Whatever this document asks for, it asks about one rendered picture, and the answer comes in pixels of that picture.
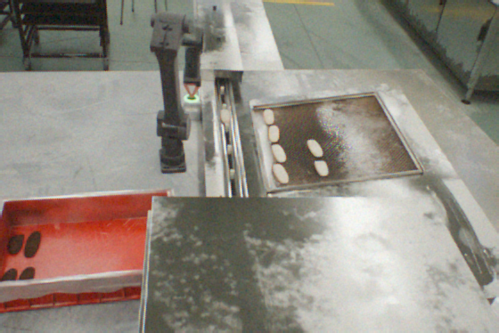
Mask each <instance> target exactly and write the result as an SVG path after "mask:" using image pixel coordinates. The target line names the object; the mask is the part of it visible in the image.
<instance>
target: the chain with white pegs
mask: <svg viewBox="0 0 499 333"><path fill-rule="evenodd" d="M218 82H219V89H220V96H221V103H222V110H225V107H226V105H225V95H224V92H225V87H224V86H223V82H222V78H221V77H219V78H218ZM224 125H225V146H226V153H227V160H228V167H229V175H230V182H231V189H232V197H236V192H235V187H234V179H233V177H234V169H233V167H232V145H230V140H229V134H228V127H229V125H228V124H224ZM230 168H231V169H230ZM231 180H232V181H231Z"/></svg>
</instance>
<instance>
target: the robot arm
mask: <svg viewBox="0 0 499 333"><path fill-rule="evenodd" d="M151 27H152V28H153V33H152V36H151V43H150V50H151V53H154V55H155V56H156V58H157V61H158V63H159V67H160V80H161V92H162V99H163V105H164V110H159V111H158V114H157V117H156V120H157V126H156V134H157V136H158V137H161V149H160V150H159V155H160V168H161V173H162V174H173V173H185V172H186V161H185V153H184V143H183V142H182V141H188V139H189V137H190V132H191V127H192V119H191V118H190V114H187V113H184V109H183V107H182V104H181V99H180V79H179V68H178V53H179V50H180V45H181V46H184V47H186V48H185V68H184V72H183V85H184V87H185V89H186V92H187V93H188V95H189V97H190V98H193V97H194V95H195V94H196V93H197V92H198V90H199V89H200V86H201V75H200V55H201V54H202V52H203V50H204V48H205V46H206V42H205V36H206V33H205V32H204V28H200V27H198V26H194V25H193V19H192V18H187V17H186V14H182V13H177V12H166V11H161V10H158V12H157V13H153V14H152V15H151ZM189 86H195V87H194V89H193V93H191V91H190V89H189Z"/></svg>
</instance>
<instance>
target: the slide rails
mask: <svg viewBox="0 0 499 333"><path fill-rule="evenodd" d="M214 81H215V90H216V99H217V114H218V131H219V139H220V148H221V156H222V164H223V172H224V181H225V197H232V189H231V182H230V175H229V167H228V160H227V153H226V146H225V125H224V123H223V122H222V120H221V118H220V111H221V110H222V103H221V96H220V89H219V82H218V77H215V80H214ZM223 83H224V87H225V105H226V107H225V108H226V110H228V111H229V112H230V117H231V120H230V122H229V123H228V125H229V127H228V128H229V135H230V141H231V145H232V161H233V169H234V179H235V185H236V192H237V197H244V194H243V188H242V181H241V171H240V165H239V159H238V149H237V142H236V137H235V131H234V125H233V114H232V104H231V97H230V92H229V86H228V80H227V78H224V77H223Z"/></svg>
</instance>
